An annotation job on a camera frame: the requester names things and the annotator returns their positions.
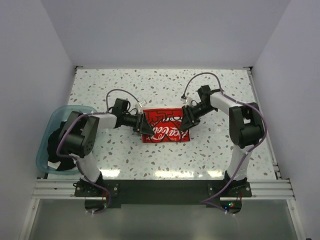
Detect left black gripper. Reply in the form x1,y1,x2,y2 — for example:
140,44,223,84
122,112,155,136

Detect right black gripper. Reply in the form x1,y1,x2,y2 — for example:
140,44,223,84
179,103,216,132

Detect white t-shirt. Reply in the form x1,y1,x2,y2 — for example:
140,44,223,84
142,107,191,144

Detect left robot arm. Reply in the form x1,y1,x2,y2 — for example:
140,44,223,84
56,98,155,196

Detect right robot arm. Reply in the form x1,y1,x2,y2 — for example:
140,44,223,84
179,85,266,197

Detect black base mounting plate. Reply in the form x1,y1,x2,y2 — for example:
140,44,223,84
73,179,253,213

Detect blue plastic basket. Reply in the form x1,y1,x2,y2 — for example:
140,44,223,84
35,105,97,176

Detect black clothes in basket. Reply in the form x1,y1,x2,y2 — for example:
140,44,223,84
46,121,78,172

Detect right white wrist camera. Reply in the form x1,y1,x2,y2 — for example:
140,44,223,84
180,95,193,106

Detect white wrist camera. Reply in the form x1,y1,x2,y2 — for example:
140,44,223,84
135,100,147,111
180,95,193,106

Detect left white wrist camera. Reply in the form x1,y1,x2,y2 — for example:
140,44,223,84
135,100,147,111

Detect aluminium frame rail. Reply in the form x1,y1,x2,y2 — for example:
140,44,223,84
32,179,295,200

